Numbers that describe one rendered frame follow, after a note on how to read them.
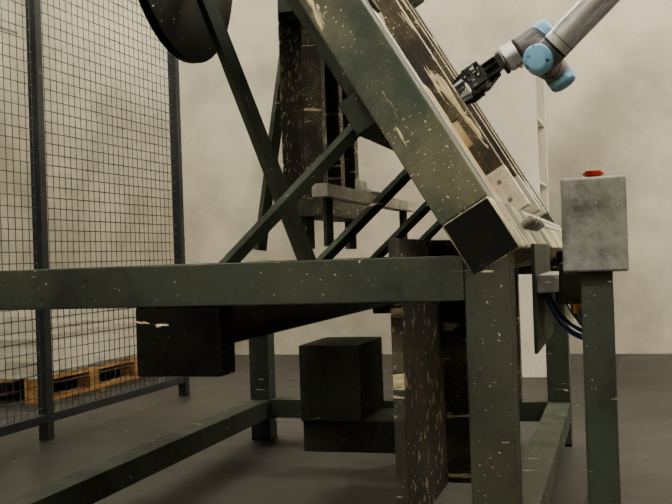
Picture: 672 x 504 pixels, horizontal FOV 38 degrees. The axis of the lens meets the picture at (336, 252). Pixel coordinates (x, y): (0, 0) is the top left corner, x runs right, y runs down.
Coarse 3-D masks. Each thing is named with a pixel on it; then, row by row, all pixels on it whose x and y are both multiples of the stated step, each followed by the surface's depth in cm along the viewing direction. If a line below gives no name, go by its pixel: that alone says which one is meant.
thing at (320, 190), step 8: (320, 184) 291; (328, 184) 291; (312, 192) 291; (320, 192) 291; (328, 192) 291; (336, 192) 299; (344, 192) 308; (352, 192) 318; (360, 192) 328; (368, 192) 338; (336, 200) 314; (344, 200) 315; (352, 200) 317; (360, 200) 327; (368, 200) 338; (392, 200) 374; (400, 200) 388; (384, 208) 377; (392, 208) 379; (400, 208) 388; (408, 208) 403
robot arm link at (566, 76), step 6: (564, 60) 258; (564, 66) 256; (558, 72) 253; (564, 72) 257; (570, 72) 257; (552, 78) 255; (558, 78) 257; (564, 78) 256; (570, 78) 257; (552, 84) 258; (558, 84) 257; (564, 84) 258; (570, 84) 261; (552, 90) 260; (558, 90) 260
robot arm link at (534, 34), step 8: (536, 24) 261; (544, 24) 259; (528, 32) 261; (536, 32) 260; (544, 32) 259; (512, 40) 263; (520, 40) 261; (528, 40) 260; (536, 40) 260; (520, 48) 261
